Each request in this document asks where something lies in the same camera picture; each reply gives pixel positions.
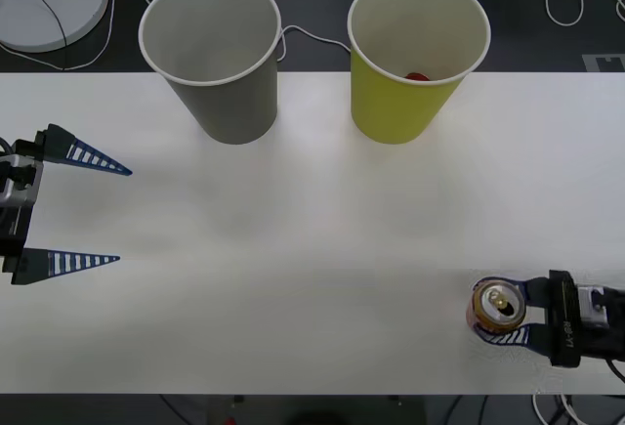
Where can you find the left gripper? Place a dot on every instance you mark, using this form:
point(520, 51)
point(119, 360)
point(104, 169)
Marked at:
point(14, 234)

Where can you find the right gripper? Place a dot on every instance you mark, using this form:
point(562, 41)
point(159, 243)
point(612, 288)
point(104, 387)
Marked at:
point(564, 317)

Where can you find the gold and pink drink can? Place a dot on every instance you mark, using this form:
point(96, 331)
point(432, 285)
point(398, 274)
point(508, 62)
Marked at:
point(498, 305)

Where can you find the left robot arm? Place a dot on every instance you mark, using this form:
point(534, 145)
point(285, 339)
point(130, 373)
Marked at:
point(17, 185)

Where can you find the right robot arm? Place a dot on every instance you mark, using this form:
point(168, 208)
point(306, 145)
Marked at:
point(603, 329)

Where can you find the round white disc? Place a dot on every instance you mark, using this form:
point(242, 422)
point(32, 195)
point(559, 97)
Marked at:
point(39, 0)

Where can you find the grey waste bin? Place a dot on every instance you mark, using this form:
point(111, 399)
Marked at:
point(234, 107)

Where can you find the yellow-green waste bin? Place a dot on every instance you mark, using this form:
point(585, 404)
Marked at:
point(390, 107)

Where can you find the red can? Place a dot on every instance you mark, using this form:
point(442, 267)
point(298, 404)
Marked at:
point(416, 76)

